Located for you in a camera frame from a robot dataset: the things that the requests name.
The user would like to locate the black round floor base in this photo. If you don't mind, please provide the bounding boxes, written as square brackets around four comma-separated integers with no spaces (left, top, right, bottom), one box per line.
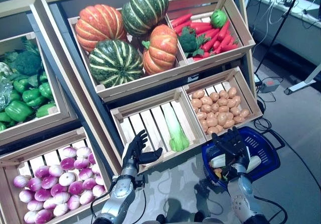
[256,99,266,114]

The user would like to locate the blue plastic shopping basket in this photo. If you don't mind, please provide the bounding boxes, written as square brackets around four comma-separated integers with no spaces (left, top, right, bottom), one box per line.
[202,126,285,196]

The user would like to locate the grey box with red button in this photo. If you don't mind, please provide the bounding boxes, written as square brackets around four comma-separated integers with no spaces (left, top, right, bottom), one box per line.
[259,78,280,93]

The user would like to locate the small orange pumpkin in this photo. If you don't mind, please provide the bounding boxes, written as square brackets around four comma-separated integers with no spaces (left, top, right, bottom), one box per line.
[141,24,179,76]

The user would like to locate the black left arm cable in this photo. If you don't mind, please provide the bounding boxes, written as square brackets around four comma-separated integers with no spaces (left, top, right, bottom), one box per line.
[89,177,148,221]

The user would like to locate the black floor cable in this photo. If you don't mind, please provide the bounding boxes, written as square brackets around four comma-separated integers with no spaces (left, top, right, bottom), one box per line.
[280,133,321,182]

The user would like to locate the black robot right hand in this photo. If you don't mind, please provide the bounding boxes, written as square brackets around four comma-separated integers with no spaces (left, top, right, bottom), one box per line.
[212,127,251,169]

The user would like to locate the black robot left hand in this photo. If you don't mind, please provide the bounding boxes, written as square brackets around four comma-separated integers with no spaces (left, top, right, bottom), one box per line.
[122,130,163,171]

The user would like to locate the white cauliflower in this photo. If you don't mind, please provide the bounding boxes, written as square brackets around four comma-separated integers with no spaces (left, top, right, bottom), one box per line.
[0,62,13,75]

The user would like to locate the black tripod stand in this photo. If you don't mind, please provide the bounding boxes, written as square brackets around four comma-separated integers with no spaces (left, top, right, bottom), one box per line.
[253,0,306,75]

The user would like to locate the red toy carrot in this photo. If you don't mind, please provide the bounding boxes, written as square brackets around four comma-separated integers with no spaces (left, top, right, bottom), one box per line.
[190,22,213,29]
[217,20,231,42]
[171,13,193,29]
[174,20,193,36]
[216,34,233,54]
[202,30,221,53]
[220,43,239,53]

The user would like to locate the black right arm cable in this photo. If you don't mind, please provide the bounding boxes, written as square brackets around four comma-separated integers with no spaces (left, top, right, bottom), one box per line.
[253,195,288,224]

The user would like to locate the green striped pumpkin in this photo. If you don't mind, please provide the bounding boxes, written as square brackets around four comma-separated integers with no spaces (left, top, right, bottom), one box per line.
[88,39,144,89]
[121,0,169,37]

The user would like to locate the broccoli with leaves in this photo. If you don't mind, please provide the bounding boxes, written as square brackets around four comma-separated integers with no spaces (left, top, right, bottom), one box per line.
[178,27,210,58]

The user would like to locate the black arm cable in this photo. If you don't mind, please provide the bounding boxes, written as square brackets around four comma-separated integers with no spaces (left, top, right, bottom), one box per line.
[253,195,288,224]
[89,177,148,221]

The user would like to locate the large dark green broccoli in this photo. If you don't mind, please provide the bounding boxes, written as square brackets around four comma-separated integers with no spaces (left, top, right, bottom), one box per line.
[11,50,42,76]

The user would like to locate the large orange pumpkin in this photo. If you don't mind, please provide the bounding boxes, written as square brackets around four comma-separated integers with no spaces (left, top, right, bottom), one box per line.
[75,4,128,53]

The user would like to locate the wide wooden slat crate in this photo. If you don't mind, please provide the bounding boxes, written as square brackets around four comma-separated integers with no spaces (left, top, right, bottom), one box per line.
[67,8,188,101]

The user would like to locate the white desk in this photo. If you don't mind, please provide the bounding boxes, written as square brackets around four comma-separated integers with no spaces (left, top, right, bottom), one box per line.
[247,0,321,96]

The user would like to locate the pale green leafy lettuce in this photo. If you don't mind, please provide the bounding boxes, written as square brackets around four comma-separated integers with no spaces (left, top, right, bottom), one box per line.
[0,74,13,111]

